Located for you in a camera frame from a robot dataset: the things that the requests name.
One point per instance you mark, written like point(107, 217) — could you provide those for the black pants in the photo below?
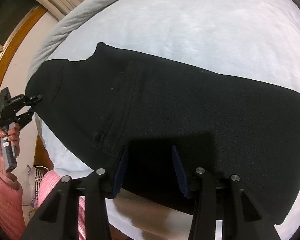
point(169, 118)

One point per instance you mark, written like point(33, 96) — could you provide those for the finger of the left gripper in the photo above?
point(25, 118)
point(35, 99)

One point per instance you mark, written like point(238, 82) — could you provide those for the wooden door frame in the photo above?
point(8, 50)

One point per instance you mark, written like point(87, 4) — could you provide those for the light blue bed sheet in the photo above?
point(257, 39)

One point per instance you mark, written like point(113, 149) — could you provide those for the pink sleeve forearm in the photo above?
point(11, 212)

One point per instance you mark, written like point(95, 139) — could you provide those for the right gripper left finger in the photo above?
point(57, 217)

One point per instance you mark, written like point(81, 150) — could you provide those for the grey quilted duvet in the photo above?
point(72, 21)

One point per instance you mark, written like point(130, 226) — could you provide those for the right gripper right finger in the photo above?
point(217, 197)

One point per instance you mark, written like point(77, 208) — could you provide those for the person's left hand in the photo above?
point(9, 150)

